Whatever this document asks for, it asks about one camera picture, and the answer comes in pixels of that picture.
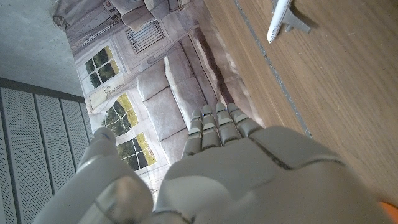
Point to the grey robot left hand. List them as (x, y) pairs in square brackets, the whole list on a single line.
[(248, 180)]

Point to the white toy plane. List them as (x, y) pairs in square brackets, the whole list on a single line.
[(278, 18)]

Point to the printed living room backdrop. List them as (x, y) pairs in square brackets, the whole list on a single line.
[(161, 77)]

